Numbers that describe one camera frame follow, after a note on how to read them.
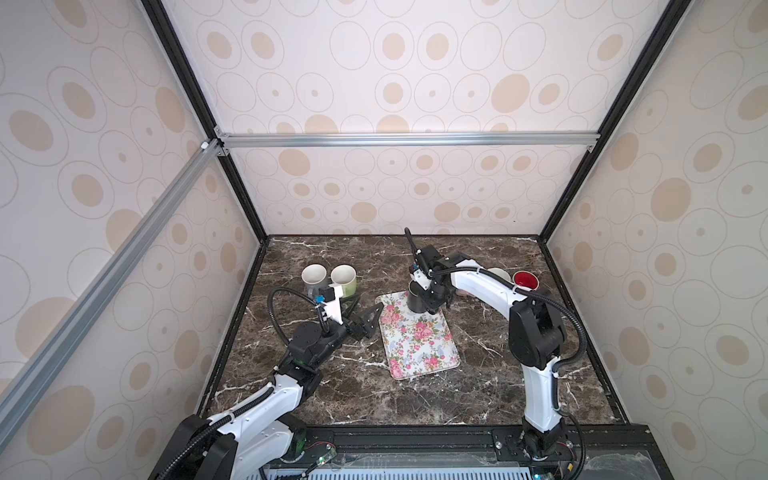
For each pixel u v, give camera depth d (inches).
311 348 23.3
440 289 30.3
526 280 38.9
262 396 20.3
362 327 26.4
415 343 36.0
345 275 38.7
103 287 21.2
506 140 68.2
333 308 26.4
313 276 39.5
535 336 20.7
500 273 37.5
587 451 28.7
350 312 30.4
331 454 28.1
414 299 36.4
